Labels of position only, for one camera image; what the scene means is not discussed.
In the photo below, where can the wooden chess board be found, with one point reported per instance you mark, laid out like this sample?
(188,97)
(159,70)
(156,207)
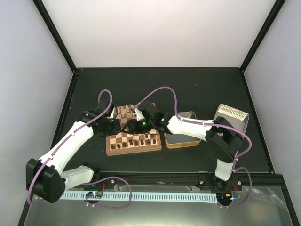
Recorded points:
(124,137)

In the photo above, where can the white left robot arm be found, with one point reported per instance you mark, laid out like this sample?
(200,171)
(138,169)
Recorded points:
(47,178)

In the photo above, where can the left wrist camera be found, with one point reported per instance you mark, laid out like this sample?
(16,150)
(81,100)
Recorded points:
(113,114)

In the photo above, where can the white slotted cable duct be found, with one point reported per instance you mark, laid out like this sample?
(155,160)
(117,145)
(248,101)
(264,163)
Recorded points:
(143,197)

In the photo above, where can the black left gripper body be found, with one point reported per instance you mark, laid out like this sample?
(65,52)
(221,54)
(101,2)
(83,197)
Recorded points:
(110,129)

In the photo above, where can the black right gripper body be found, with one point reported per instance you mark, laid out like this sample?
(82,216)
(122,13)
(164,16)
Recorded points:
(141,128)

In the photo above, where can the small circuit board left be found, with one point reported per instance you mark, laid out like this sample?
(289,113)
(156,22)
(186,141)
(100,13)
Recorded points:
(94,194)

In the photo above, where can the small circuit board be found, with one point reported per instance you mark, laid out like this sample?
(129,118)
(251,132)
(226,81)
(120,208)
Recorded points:
(94,194)
(227,196)

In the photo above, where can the pink tin lid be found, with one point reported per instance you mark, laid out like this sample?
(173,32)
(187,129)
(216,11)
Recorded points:
(231,117)

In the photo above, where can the small circuit board right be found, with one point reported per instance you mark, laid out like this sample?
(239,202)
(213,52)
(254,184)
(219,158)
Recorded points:
(227,196)

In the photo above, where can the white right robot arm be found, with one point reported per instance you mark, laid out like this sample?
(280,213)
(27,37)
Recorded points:
(224,139)

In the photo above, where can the yellow bear metal tin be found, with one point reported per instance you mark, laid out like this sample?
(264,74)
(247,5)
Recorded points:
(180,141)

